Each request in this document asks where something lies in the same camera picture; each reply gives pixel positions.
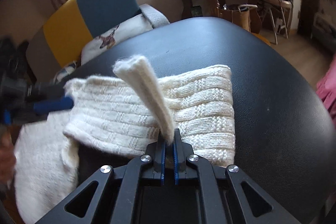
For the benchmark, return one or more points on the white deer print pillow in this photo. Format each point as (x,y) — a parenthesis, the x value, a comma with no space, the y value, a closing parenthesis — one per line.
(114,36)

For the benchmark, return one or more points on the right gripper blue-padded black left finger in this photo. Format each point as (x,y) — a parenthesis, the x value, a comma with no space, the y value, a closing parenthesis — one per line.
(110,195)

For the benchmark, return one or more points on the yellow blue grey sofa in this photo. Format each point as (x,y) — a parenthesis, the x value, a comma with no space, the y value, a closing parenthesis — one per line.
(76,23)

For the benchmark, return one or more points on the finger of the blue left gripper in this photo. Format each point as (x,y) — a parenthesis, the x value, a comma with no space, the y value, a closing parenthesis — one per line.
(47,106)

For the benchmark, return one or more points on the blue triangle pattern pillow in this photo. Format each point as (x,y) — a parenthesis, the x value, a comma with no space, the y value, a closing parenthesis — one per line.
(65,71)

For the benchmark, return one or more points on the white knitted sweater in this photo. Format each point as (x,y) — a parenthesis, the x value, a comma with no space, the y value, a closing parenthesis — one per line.
(121,115)

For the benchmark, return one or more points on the white metal stool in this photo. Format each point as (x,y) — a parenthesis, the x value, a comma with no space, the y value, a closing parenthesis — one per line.
(279,12)

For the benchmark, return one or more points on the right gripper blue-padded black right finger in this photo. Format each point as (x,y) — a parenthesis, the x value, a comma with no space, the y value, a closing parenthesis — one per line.
(225,195)

